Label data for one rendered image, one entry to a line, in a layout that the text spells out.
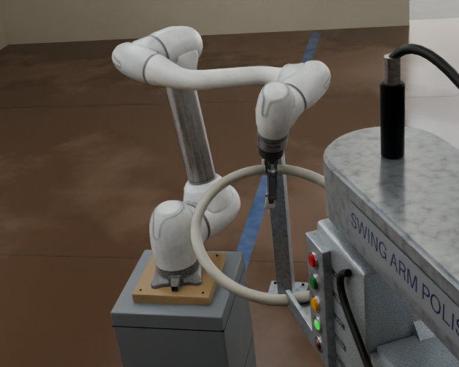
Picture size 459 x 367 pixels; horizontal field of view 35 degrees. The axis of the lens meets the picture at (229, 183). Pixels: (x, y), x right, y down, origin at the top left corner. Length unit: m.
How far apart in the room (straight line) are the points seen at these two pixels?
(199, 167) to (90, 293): 1.74
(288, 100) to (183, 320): 0.91
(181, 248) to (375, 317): 1.30
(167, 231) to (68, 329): 1.55
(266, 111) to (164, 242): 0.72
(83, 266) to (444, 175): 3.36
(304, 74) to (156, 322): 1.01
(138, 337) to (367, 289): 1.47
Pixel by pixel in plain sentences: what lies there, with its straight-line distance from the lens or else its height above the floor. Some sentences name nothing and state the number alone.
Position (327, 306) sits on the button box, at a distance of 1.40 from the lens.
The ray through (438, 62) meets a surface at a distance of 1.13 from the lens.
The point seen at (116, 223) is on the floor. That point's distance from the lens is 4.71.
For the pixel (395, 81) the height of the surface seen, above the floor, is 1.88.
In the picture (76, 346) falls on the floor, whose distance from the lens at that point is 3.76.
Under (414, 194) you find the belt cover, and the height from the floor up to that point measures 1.74.
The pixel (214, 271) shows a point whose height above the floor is 1.21.
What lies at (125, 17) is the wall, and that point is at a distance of 8.71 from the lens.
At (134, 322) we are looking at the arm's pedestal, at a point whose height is 0.76.
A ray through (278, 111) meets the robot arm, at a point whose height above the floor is 1.56.
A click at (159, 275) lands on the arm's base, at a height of 0.86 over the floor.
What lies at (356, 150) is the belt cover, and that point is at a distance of 1.28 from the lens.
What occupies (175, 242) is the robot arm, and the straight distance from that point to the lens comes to 2.46.
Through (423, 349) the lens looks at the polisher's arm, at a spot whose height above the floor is 1.44.
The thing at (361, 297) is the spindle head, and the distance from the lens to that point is 1.26.
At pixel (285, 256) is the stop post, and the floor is 0.26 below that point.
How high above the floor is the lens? 2.29
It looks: 27 degrees down
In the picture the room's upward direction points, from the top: 7 degrees counter-clockwise
